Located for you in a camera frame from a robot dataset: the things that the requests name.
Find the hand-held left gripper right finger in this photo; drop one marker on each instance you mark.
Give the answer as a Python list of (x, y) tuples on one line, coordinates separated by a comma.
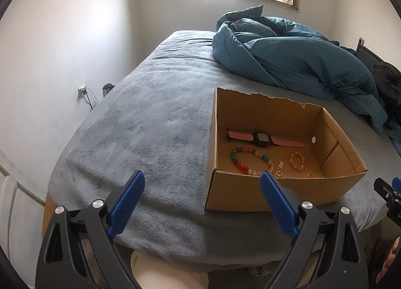
[(278, 204)]

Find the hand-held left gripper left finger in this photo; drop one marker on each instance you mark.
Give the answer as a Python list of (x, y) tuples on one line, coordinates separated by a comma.
[(127, 204)]

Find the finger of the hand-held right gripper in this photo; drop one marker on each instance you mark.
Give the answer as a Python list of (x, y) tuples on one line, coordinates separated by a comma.
[(393, 206), (398, 184)]

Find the small pale charm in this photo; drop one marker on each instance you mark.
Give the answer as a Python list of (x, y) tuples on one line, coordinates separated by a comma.
[(281, 163)]

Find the cardboard box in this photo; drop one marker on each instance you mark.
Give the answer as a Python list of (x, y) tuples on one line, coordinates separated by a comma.
[(238, 192)]

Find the person's right hand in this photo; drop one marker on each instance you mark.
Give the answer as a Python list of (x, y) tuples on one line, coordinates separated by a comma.
[(391, 260)]

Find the person's cream trouser leg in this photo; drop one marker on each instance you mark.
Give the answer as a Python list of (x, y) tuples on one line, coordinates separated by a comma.
[(169, 271)]

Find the grey fleece blanket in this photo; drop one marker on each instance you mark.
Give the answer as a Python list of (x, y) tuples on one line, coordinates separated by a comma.
[(141, 120)]

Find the dark garment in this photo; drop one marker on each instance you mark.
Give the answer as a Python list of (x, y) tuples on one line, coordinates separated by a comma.
[(388, 82)]

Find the white panel door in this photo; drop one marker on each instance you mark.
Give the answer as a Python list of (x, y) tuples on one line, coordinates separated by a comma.
[(22, 214)]

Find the small dark object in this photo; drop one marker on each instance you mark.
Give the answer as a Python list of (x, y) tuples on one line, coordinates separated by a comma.
[(108, 88)]

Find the dark headboard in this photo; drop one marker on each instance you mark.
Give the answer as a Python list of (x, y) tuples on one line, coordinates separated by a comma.
[(363, 52)]

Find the teal duvet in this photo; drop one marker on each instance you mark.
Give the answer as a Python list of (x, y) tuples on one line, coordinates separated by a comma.
[(297, 57)]

